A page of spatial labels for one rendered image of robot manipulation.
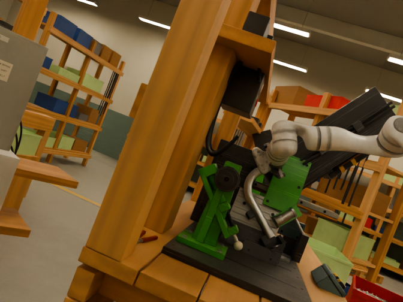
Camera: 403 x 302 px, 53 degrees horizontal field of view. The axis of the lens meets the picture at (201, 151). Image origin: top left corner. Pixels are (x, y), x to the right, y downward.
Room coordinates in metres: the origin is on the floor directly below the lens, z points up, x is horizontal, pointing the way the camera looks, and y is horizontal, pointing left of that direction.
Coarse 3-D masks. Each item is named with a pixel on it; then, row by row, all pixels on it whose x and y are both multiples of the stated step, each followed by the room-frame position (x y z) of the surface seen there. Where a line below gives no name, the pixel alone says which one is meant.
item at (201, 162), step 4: (140, 84) 10.75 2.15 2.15; (216, 120) 10.07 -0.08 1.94; (220, 120) 10.05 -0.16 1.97; (132, 124) 10.63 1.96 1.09; (240, 132) 9.91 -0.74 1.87; (244, 140) 9.91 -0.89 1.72; (200, 156) 10.19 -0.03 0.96; (204, 156) 10.16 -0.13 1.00; (200, 160) 10.27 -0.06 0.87; (204, 160) 10.15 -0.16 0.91; (200, 164) 10.07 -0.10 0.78; (192, 184) 10.07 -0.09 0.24; (196, 184) 10.23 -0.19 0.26
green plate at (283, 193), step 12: (288, 168) 1.47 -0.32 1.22; (300, 168) 1.47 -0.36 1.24; (276, 180) 1.46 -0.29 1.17; (288, 180) 1.46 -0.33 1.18; (300, 180) 1.46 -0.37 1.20; (276, 192) 1.45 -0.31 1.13; (288, 192) 1.45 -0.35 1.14; (300, 192) 1.45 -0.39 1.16; (264, 204) 1.44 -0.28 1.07; (276, 204) 1.44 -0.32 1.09; (288, 204) 1.43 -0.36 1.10
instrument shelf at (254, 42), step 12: (228, 36) 1.17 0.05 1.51; (240, 36) 1.17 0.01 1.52; (252, 36) 1.16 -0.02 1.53; (240, 48) 1.21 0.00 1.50; (252, 48) 1.17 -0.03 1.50; (264, 48) 1.15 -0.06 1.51; (240, 60) 1.36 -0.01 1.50; (252, 60) 1.30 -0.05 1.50; (264, 60) 1.24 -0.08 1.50; (264, 72) 1.39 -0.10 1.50; (264, 84) 1.59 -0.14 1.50; (264, 96) 1.84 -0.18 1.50
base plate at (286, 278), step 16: (192, 224) 1.49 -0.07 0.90; (176, 256) 1.06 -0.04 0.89; (192, 256) 1.06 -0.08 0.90; (208, 256) 1.13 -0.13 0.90; (240, 256) 1.28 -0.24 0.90; (288, 256) 1.60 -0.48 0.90; (208, 272) 1.04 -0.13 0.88; (224, 272) 1.04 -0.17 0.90; (240, 272) 1.10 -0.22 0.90; (256, 272) 1.16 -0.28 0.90; (272, 272) 1.24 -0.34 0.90; (288, 272) 1.32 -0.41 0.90; (256, 288) 1.02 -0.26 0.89; (272, 288) 1.06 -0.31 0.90; (288, 288) 1.12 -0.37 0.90; (304, 288) 1.19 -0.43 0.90
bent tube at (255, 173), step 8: (256, 168) 1.45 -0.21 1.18; (248, 176) 1.44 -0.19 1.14; (256, 176) 1.44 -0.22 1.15; (248, 184) 1.42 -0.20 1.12; (248, 192) 1.42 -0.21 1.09; (248, 200) 1.41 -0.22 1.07; (256, 208) 1.40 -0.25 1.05; (256, 216) 1.40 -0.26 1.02; (264, 224) 1.38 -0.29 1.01; (264, 232) 1.38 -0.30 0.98; (272, 232) 1.38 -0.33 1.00
